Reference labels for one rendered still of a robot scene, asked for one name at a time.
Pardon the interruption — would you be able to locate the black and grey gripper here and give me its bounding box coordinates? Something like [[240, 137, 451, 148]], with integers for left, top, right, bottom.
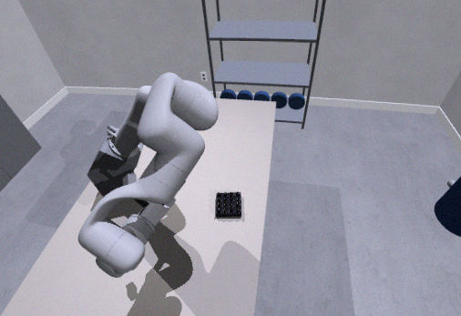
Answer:
[[130, 199, 176, 233]]

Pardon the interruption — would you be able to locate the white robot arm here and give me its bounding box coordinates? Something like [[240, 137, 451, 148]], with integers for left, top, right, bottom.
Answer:
[[78, 73, 219, 278]]

